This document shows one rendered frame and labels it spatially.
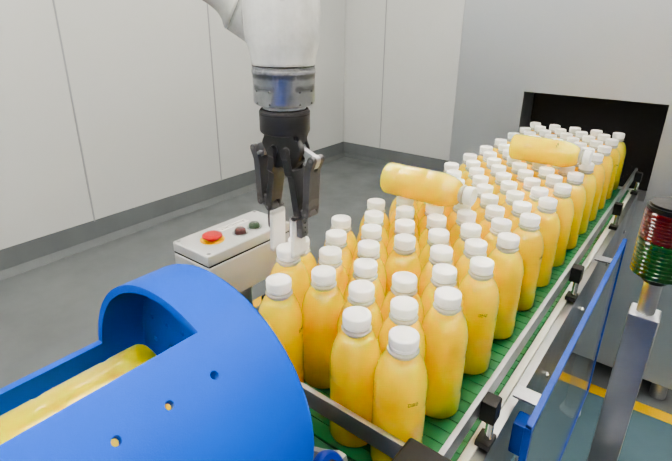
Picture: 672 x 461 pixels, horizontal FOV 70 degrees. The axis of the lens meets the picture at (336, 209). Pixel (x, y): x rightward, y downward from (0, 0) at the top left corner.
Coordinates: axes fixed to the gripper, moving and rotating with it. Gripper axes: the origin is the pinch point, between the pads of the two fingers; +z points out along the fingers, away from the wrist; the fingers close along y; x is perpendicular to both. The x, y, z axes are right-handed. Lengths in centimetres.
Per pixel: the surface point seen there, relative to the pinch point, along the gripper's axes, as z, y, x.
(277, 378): -2.4, 24.6, -27.3
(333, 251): 4.4, 4.5, 6.4
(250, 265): 10.4, -11.1, 1.4
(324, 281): 5.2, 8.8, -1.3
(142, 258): 115, -222, 93
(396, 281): 4.4, 18.0, 4.6
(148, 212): 107, -272, 130
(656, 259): -4, 48, 17
